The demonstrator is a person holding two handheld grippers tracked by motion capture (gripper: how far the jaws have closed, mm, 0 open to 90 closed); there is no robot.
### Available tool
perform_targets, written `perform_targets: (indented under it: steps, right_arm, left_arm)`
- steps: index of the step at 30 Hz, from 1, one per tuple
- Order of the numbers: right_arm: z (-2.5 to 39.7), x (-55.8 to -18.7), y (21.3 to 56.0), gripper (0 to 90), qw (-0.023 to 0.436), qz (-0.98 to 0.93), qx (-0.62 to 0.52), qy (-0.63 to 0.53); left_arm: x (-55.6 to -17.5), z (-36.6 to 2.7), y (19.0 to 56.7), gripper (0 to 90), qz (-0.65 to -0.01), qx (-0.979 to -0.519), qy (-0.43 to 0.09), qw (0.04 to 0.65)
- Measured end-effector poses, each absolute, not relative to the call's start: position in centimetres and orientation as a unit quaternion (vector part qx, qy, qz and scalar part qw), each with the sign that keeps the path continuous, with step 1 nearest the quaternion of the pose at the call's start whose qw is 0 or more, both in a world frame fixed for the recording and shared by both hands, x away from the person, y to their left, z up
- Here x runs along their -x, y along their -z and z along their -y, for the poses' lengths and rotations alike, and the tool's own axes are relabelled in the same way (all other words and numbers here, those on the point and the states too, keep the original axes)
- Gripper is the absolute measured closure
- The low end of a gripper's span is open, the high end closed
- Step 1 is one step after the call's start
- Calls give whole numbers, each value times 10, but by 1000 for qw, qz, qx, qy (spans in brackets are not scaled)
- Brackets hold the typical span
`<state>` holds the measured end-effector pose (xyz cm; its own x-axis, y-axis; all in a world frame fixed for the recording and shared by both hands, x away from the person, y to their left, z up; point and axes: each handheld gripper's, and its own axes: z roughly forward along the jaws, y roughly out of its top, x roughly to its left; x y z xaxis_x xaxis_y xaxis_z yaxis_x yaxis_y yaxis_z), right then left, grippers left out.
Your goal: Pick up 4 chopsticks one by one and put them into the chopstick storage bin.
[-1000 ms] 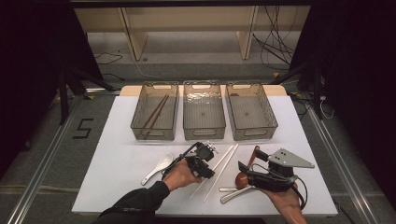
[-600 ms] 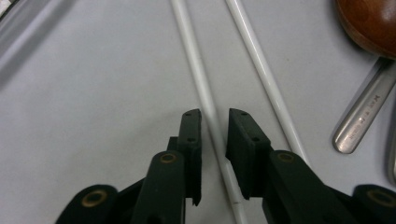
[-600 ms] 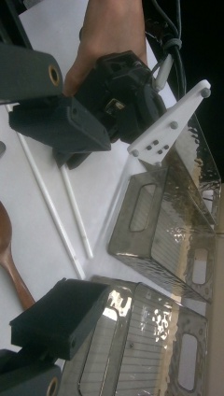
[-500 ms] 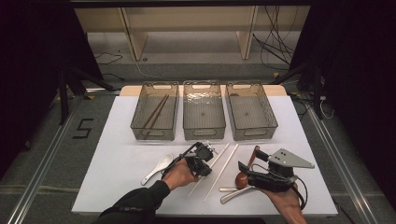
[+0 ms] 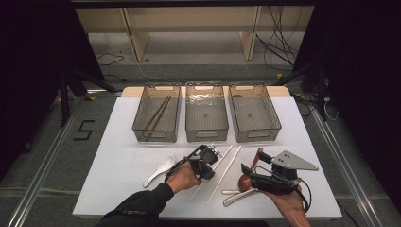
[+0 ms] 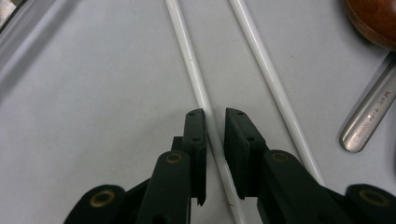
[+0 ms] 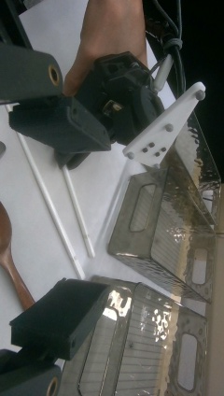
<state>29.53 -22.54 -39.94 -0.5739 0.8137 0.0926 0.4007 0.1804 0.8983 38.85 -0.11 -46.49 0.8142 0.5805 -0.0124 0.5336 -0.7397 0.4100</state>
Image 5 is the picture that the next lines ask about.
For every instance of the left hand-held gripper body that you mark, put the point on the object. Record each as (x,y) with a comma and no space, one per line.
(201,159)

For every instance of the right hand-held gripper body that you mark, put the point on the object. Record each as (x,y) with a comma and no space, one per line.
(274,184)

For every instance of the smoky clear plastic bin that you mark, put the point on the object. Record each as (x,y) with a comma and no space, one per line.
(252,116)
(168,126)
(206,116)

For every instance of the person's left hand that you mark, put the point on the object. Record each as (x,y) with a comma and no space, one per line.
(184,179)

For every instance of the person's right hand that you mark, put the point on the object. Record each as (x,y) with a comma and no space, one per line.
(290,203)

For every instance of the metal fork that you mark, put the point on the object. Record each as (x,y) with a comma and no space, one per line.
(230,192)

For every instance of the white table sheet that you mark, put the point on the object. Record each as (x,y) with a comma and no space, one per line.
(126,164)

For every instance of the yellow tape piece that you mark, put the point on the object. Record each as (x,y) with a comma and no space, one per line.
(279,76)
(90,98)

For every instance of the black tripod stand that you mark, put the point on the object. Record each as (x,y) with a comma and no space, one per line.
(321,91)
(64,97)

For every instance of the black curtain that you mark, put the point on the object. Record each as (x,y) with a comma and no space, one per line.
(362,78)
(31,78)

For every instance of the light wooden desk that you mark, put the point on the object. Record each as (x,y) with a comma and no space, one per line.
(135,41)

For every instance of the aluminium floor rail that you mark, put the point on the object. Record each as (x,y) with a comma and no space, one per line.
(41,170)
(346,170)

